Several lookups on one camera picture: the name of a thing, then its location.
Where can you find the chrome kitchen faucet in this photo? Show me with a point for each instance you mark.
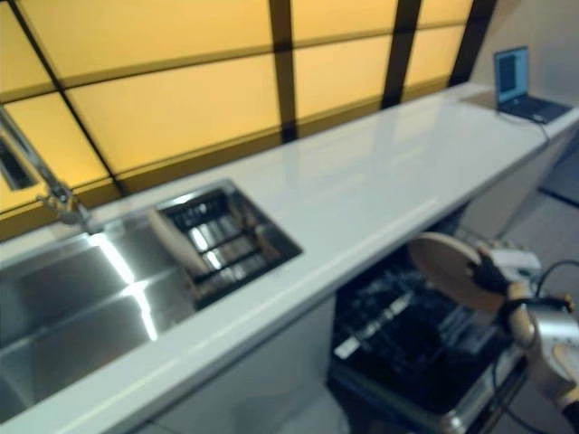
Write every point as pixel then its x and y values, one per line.
pixel 50 181

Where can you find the cream round plate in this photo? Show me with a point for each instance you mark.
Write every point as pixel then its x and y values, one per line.
pixel 181 244
pixel 443 267

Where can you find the black sink dish rack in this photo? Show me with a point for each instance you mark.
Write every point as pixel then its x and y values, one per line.
pixel 226 253

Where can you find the stainless steel sink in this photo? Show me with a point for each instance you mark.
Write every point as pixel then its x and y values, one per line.
pixel 90 307

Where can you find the dark brown window frame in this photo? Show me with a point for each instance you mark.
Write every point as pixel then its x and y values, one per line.
pixel 282 90

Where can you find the open dark laptop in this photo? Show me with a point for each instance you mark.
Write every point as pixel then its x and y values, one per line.
pixel 515 77

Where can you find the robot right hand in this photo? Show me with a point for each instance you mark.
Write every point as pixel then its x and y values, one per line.
pixel 493 276

